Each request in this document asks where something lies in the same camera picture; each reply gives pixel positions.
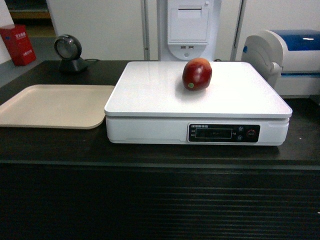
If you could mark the white blue label printer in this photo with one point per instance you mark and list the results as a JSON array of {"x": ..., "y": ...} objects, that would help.
[{"x": 289, "y": 60}]

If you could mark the white checkout scale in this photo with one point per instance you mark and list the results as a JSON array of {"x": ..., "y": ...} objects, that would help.
[{"x": 150, "y": 105}]

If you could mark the white receipt printer kiosk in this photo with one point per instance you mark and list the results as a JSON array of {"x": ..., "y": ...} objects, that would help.
[{"x": 187, "y": 29}]

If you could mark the black checkout counter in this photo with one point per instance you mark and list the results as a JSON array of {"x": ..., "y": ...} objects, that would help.
[{"x": 67, "y": 184}]

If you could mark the dark red mango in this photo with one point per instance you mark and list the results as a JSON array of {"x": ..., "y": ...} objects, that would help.
[{"x": 197, "y": 74}]

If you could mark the red box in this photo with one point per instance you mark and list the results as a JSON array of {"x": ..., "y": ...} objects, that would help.
[{"x": 18, "y": 44}]

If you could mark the beige plastic tray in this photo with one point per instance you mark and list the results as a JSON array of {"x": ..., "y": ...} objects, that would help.
[{"x": 56, "y": 106}]

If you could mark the black barcode scanner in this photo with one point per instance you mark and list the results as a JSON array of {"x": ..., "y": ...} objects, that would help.
[{"x": 69, "y": 49}]

